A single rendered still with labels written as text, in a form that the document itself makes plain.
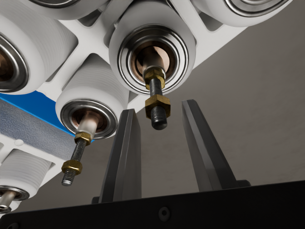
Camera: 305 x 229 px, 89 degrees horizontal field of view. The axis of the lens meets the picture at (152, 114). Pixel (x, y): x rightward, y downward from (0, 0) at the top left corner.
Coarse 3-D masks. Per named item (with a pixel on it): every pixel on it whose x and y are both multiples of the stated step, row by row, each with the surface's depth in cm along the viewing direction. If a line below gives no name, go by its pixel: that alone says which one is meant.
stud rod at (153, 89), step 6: (150, 84) 13; (156, 84) 12; (150, 90) 12; (156, 90) 12; (150, 96) 12; (156, 108) 10; (162, 108) 10; (156, 114) 10; (162, 114) 10; (156, 120) 9; (162, 120) 9; (156, 126) 10; (162, 126) 10
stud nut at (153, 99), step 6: (156, 96) 10; (162, 96) 11; (150, 102) 10; (156, 102) 10; (162, 102) 10; (168, 102) 10; (150, 108) 10; (168, 108) 10; (150, 114) 11; (168, 114) 11
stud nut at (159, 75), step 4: (148, 72) 14; (152, 72) 13; (156, 72) 13; (160, 72) 14; (148, 76) 13; (152, 76) 13; (156, 76) 13; (160, 76) 13; (164, 76) 13; (148, 80) 13; (160, 80) 13; (164, 80) 13; (148, 84) 13; (164, 84) 14; (148, 88) 14
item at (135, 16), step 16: (144, 0) 20; (160, 0) 21; (128, 16) 14; (144, 16) 14; (160, 16) 14; (176, 16) 15; (128, 32) 15; (112, 48) 16; (192, 48) 16; (112, 64) 17; (192, 64) 17
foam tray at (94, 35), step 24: (120, 0) 19; (168, 0) 22; (72, 24) 20; (96, 24) 20; (192, 24) 21; (216, 24) 22; (96, 48) 22; (216, 48) 23; (72, 72) 24; (48, 96) 27; (144, 96) 28
